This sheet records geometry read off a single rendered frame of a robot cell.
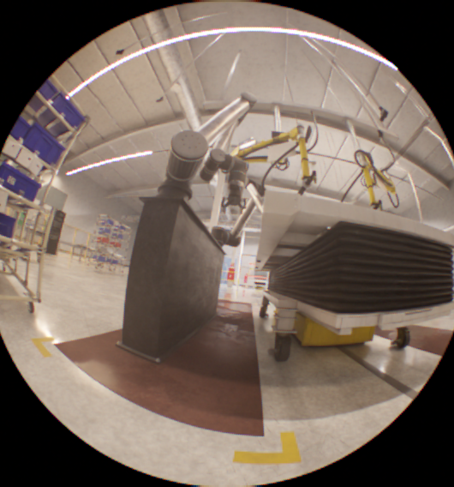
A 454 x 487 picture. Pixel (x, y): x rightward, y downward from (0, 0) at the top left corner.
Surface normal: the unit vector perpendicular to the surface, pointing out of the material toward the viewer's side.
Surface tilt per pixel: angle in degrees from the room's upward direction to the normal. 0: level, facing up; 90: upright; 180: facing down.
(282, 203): 90
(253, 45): 176
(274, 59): 176
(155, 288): 90
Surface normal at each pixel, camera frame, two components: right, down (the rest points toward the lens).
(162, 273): -0.12, -0.22
